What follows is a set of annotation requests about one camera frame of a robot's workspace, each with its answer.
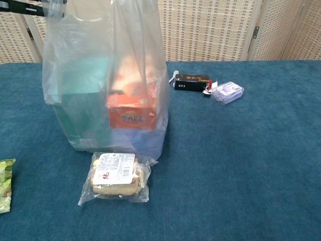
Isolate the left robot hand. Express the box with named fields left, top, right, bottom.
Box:
left=0, top=0, right=68, bottom=18

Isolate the translucent plastic shopping bag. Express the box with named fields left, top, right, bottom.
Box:
left=41, top=0, right=171, bottom=161

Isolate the green cardboard box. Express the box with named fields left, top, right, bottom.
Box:
left=49, top=56, right=112, bottom=151

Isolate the orange cardboard box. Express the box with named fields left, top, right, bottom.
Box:
left=107, top=56, right=158, bottom=131

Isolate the green snack packet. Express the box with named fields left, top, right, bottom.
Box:
left=0, top=159, right=16, bottom=214

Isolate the blue soft pack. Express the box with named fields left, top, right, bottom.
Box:
left=110, top=128, right=165, bottom=159

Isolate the black box gold print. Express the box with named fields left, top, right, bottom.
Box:
left=174, top=73, right=213, bottom=93

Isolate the woven folding screen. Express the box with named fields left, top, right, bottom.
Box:
left=0, top=0, right=321, bottom=65

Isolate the wrapped sandwich bread pack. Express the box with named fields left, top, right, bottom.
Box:
left=77, top=152, right=158, bottom=206

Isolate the red white small sachet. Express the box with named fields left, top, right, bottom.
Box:
left=202, top=79, right=219, bottom=97

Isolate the clear purple plastic case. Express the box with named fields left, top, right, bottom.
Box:
left=210, top=81, right=244, bottom=105

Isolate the teal tablecloth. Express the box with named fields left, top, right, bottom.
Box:
left=0, top=59, right=321, bottom=241

